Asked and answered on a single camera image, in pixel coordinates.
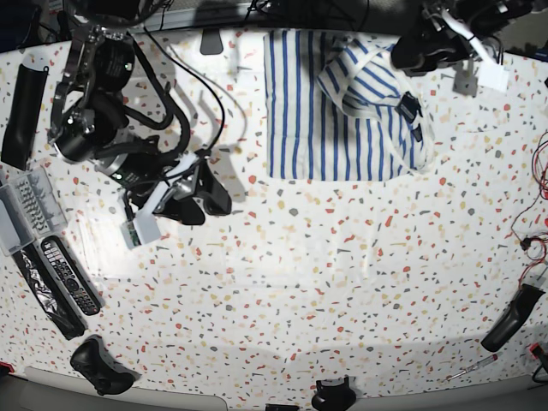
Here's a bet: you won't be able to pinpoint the blue striped white t-shirt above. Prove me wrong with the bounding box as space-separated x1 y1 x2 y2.
264 30 434 182

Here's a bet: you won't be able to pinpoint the red and black wires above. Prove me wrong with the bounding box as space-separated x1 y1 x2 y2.
509 132 548 275

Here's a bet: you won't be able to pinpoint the black remote control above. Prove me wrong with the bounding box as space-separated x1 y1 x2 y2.
40 235 101 316

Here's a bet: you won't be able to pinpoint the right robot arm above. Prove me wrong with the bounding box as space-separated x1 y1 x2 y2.
48 1 205 247

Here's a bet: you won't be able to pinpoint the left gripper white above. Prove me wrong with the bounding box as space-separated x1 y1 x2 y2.
396 3 509 142

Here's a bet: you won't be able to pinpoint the black clip top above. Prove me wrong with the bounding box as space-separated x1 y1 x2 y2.
200 28 223 56

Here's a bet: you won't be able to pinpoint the black game controller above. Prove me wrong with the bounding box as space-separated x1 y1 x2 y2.
70 338 135 396

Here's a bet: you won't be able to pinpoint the black handheld device right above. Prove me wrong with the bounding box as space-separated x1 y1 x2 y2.
481 284 545 353

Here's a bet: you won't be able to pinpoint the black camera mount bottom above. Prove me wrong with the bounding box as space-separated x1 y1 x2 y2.
311 376 357 411

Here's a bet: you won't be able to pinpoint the black foil packet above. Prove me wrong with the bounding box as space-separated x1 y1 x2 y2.
12 244 86 340

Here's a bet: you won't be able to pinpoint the black tube left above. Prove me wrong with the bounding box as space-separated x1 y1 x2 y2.
1 64 49 170

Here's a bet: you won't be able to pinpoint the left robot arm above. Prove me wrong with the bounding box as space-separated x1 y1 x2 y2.
264 1 545 182

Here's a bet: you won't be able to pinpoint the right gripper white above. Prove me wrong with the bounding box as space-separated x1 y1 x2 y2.
121 153 232 248

